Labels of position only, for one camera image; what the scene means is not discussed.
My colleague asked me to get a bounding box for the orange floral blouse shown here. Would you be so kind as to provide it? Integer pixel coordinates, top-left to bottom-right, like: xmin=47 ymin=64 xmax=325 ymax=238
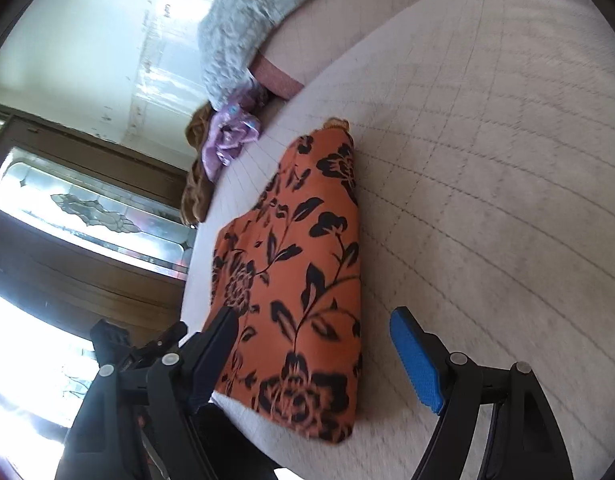
xmin=211 ymin=118 xmax=363 ymax=443

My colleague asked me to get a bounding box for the stained glass wooden door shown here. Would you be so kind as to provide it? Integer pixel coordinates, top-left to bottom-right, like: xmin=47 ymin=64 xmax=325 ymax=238
xmin=0 ymin=105 xmax=195 ymax=344

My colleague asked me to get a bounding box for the brown garment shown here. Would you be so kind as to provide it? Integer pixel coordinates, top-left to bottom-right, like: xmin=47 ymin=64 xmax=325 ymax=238
xmin=180 ymin=102 xmax=216 ymax=226

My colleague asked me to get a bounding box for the purple floral garment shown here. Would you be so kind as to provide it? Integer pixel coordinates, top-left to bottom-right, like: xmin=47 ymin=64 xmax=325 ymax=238
xmin=201 ymin=98 xmax=261 ymax=182

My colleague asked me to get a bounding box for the pink quilted bed cover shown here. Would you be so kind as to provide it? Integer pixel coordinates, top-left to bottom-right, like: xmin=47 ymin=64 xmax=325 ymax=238
xmin=183 ymin=0 xmax=615 ymax=479

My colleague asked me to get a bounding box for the grey quilted blanket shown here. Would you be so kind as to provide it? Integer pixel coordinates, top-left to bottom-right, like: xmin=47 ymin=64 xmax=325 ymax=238
xmin=198 ymin=0 xmax=308 ymax=110

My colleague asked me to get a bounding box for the pink bolster pillow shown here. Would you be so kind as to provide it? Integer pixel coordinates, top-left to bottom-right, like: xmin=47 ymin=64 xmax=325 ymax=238
xmin=249 ymin=0 xmax=514 ymax=101

